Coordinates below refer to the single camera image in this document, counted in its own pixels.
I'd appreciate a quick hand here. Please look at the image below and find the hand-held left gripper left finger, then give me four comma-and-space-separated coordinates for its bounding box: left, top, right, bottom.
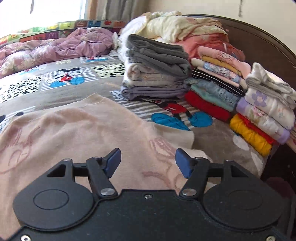
46, 148, 122, 200

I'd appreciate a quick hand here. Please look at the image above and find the stack of colourful folded clothes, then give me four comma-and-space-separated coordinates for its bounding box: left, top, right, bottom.
184, 46, 252, 123

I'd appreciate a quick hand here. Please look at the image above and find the lilac floral folded garment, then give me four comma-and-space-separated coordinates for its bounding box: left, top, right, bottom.
236, 98, 290, 144

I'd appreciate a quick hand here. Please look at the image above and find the beige knit sweater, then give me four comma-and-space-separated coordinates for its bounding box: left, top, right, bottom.
0, 93, 222, 240

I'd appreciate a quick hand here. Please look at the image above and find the white floral folded garment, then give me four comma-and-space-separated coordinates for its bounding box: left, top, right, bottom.
244, 89, 295, 130

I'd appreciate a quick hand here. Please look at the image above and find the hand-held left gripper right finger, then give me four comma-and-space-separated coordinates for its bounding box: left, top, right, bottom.
175, 148, 257, 200

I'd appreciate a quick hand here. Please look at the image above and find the white quilt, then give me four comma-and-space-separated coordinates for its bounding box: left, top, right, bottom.
113, 17, 145, 61

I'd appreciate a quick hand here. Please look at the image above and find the colourful alphabet foam mat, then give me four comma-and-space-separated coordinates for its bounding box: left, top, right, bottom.
0, 20, 127, 45

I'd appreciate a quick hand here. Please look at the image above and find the thin red folded garment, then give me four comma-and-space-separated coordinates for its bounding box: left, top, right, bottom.
238, 113, 278, 145

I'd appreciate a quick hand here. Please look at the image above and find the cream quilt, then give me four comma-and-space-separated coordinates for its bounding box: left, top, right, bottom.
139, 11, 228, 44

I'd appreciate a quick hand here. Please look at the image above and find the dark wooden headboard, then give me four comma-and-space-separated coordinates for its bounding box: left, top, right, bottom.
183, 14, 296, 151

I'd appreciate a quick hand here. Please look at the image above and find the cartoon mouse printed blanket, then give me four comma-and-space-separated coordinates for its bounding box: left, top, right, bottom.
0, 54, 271, 176

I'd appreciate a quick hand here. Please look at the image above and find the yellow folded garment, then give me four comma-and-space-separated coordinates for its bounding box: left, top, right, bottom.
230, 115, 273, 156

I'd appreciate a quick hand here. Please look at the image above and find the purple floral duvet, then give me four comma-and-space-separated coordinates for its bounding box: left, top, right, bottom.
0, 27, 114, 79

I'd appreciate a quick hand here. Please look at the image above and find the pink quilt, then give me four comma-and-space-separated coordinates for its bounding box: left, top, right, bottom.
178, 32, 246, 63

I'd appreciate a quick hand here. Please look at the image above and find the stack of grey folded clothes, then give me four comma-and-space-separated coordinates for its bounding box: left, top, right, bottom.
120, 34, 192, 101

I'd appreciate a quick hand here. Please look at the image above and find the window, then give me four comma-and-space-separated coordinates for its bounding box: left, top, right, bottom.
0, 0, 97, 37

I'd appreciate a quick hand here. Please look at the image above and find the grey curtain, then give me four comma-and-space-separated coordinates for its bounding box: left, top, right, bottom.
95, 0, 151, 22

